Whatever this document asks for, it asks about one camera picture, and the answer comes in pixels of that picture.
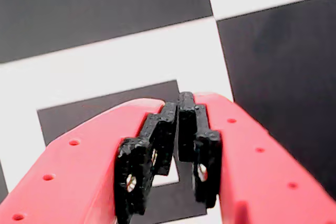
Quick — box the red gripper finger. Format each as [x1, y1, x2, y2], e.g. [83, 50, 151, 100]
[177, 91, 336, 224]
[0, 98, 178, 224]

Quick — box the black white marker checkerboard mat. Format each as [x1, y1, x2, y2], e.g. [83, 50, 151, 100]
[0, 0, 336, 224]

